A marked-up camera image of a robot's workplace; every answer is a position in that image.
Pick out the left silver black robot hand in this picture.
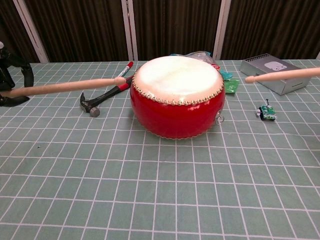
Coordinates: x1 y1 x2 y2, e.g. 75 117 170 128
0 41 35 108

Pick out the light wooden drumstick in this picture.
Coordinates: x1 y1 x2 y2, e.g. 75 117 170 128
244 66 320 84
9 76 126 97

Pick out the red drum with white skin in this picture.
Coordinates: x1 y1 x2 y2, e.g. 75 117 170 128
129 55 225 140

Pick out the black red claw hammer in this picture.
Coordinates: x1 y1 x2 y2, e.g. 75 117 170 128
79 75 135 118

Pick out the red white marker pen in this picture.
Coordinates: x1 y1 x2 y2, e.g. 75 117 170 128
117 61 134 79

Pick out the teal clear snack bag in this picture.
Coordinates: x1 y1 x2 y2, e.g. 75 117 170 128
169 50 234 82

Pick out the green grid tablecloth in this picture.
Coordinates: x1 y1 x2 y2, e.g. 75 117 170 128
0 59 320 240

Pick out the small green packet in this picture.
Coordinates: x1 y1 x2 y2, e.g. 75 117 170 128
223 78 240 95

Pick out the small green toy car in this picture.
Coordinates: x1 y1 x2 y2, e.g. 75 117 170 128
256 99 278 123

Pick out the silver product box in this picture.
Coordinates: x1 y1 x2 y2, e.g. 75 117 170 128
239 52 313 96

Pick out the white partition frame post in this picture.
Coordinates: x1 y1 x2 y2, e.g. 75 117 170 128
120 0 139 62
12 0 50 63
213 0 232 61

